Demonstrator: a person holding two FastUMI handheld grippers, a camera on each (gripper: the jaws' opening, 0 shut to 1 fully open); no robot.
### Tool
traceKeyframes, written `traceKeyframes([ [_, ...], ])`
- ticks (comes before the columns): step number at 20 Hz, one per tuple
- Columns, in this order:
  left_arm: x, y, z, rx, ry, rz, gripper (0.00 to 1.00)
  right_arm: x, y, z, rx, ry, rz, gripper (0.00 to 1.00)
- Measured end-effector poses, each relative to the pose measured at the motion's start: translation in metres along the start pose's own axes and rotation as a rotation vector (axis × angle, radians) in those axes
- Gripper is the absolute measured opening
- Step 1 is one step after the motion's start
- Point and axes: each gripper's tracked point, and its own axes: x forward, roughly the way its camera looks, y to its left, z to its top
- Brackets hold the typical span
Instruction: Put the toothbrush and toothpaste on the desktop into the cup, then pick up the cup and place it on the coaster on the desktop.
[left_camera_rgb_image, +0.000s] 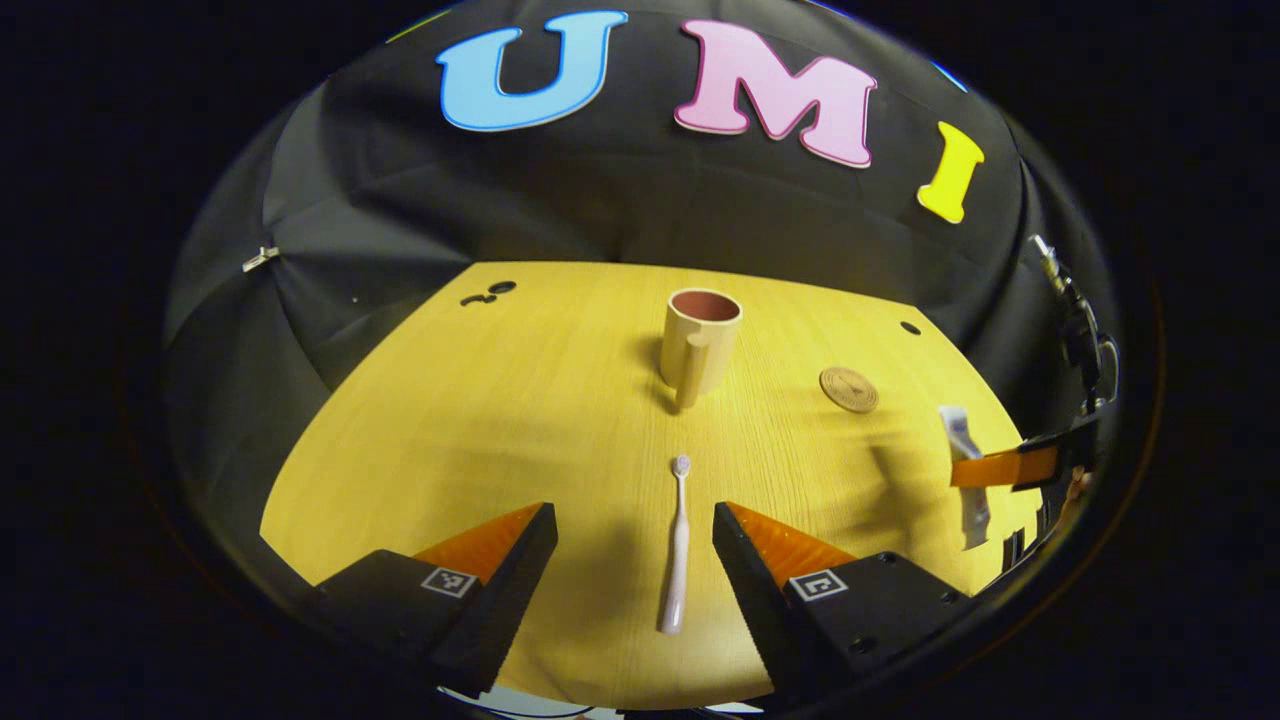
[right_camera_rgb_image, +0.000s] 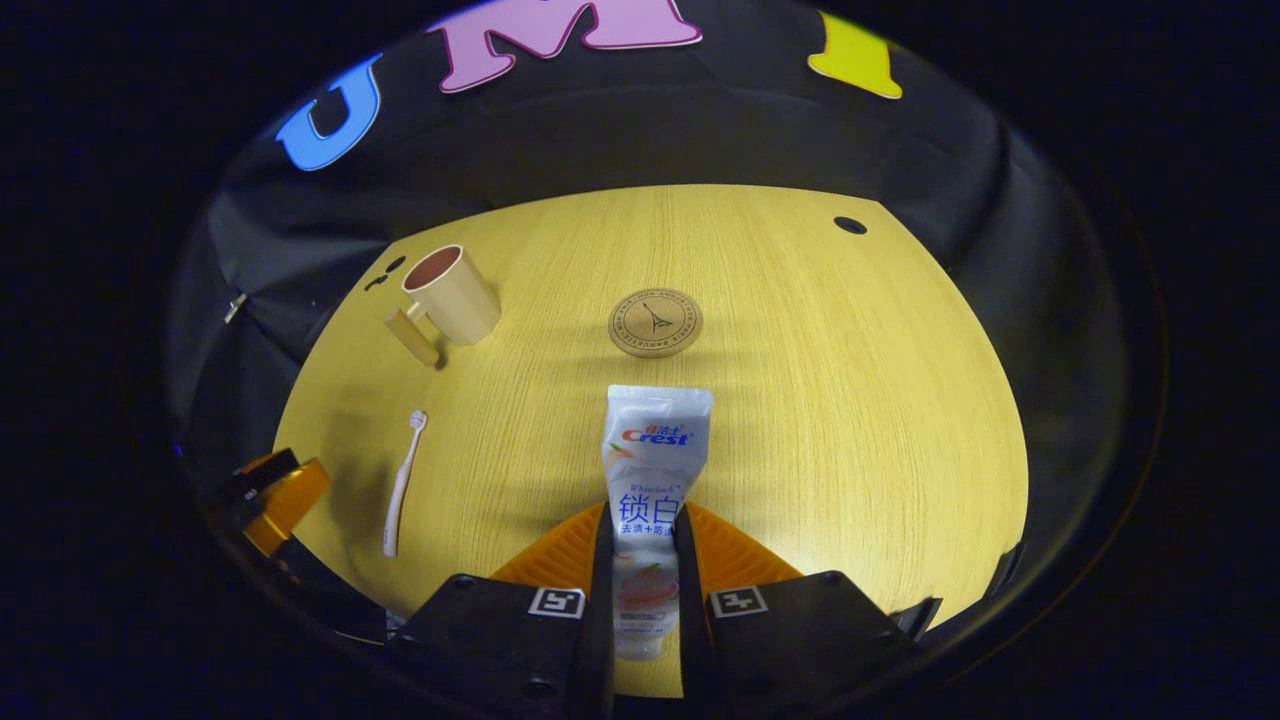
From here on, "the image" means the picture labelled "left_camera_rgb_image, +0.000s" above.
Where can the pale pink toothbrush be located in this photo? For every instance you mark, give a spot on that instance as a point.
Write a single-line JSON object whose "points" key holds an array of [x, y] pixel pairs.
{"points": [[678, 560]]}

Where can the beige cup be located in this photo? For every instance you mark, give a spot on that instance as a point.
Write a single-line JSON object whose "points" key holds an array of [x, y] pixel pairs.
{"points": [[705, 350]]}

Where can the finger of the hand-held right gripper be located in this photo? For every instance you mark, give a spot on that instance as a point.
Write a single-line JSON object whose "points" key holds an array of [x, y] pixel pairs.
{"points": [[1020, 467]]}

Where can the wooden desktop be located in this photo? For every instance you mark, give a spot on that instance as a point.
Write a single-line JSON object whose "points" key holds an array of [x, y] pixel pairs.
{"points": [[450, 450]]}

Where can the black backdrop cloth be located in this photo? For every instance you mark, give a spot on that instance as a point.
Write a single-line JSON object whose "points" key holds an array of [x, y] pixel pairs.
{"points": [[600, 200]]}

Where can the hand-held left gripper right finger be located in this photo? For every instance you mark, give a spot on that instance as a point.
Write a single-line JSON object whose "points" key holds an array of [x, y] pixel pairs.
{"points": [[760, 600]]}

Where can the silver metal clip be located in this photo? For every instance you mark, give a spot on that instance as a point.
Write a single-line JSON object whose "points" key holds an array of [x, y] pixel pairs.
{"points": [[260, 258]]}

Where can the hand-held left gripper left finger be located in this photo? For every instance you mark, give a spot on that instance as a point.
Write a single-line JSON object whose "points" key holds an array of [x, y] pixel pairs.
{"points": [[500, 600]]}

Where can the round brown coaster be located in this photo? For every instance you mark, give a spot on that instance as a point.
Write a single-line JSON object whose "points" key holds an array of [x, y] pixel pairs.
{"points": [[850, 390]]}

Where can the white toothpaste tube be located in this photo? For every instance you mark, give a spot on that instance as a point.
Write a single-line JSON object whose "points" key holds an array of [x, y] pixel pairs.
{"points": [[975, 520]]}

